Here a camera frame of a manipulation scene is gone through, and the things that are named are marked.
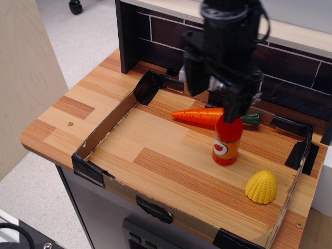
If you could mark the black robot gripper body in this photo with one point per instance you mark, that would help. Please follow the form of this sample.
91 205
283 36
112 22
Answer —
226 43

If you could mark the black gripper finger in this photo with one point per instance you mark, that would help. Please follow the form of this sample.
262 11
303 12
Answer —
238 99
197 78

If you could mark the red hot sauce bottle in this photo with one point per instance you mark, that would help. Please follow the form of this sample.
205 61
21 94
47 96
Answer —
227 141

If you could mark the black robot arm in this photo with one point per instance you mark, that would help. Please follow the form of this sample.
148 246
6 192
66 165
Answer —
224 50

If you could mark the cardboard fence with black tape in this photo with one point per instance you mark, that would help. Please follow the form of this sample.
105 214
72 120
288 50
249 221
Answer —
165 165

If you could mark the orange toy carrot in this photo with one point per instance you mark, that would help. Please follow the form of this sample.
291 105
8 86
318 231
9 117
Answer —
210 116

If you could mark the dark tiled backsplash shelf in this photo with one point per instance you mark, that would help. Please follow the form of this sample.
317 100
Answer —
297 77

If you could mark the yellow toy corn piece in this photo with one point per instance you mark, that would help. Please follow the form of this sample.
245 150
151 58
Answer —
262 188

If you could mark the black caster wheel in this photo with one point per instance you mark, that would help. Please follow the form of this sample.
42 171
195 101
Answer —
75 7

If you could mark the light plywood panel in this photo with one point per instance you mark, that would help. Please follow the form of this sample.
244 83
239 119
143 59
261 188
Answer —
31 78

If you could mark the grey cabinet control panel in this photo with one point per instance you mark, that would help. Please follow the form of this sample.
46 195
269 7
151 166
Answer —
137 237

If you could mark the black metal base plate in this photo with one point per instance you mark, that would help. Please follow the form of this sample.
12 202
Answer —
40 240

